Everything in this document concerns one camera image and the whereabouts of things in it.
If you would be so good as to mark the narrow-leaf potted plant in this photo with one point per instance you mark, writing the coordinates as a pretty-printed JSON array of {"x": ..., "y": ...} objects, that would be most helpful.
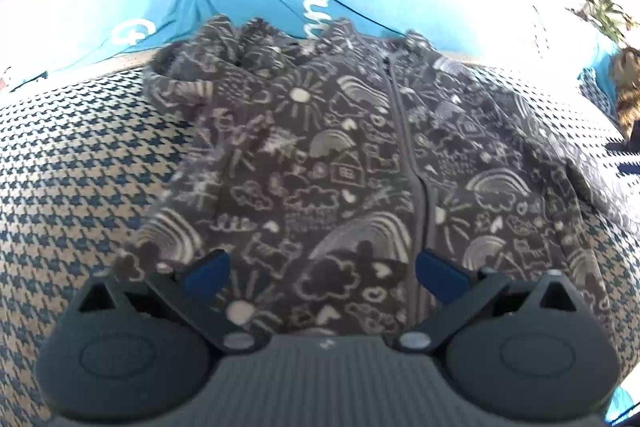
[{"x": 602, "y": 9}]

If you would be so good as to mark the houndstooth sofa mat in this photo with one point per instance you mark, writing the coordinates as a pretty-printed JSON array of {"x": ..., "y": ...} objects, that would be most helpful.
[{"x": 75, "y": 157}]

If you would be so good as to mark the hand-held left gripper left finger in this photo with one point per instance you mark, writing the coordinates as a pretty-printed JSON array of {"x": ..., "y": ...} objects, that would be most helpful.
[{"x": 207, "y": 274}]

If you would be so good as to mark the tabby cat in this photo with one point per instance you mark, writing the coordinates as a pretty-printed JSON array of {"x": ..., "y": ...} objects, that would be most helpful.
[{"x": 627, "y": 92}]

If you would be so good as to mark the grey doodle-print fleece jacket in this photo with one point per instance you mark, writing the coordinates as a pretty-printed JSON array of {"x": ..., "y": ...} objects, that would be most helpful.
[{"x": 350, "y": 157}]

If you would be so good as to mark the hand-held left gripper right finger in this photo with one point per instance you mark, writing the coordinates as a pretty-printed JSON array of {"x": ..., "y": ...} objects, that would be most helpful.
[{"x": 442, "y": 276}]

